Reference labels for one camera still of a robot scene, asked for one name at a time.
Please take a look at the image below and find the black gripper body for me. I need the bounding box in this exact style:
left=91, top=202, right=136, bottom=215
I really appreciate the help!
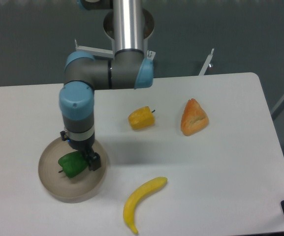
left=60, top=130, right=95, bottom=154

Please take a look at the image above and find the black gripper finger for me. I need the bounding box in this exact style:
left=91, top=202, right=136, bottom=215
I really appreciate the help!
left=81, top=150, right=90, bottom=165
left=88, top=152, right=101, bottom=171

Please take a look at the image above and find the green bell pepper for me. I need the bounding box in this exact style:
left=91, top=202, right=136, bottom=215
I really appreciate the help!
left=58, top=151, right=88, bottom=178

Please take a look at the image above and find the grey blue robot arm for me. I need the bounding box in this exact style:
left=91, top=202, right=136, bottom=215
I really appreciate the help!
left=59, top=0, right=155, bottom=171

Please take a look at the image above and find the beige round plate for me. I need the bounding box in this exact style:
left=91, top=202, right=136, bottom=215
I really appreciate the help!
left=38, top=138, right=108, bottom=203

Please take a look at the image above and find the yellow bell pepper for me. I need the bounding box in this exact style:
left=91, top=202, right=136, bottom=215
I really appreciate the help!
left=128, top=106, right=155, bottom=130

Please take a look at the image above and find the yellow banana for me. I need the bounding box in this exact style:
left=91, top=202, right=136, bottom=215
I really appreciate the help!
left=123, top=177, right=168, bottom=236

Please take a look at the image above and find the orange triangular bread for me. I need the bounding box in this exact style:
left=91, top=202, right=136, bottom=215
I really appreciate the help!
left=181, top=98, right=209, bottom=136

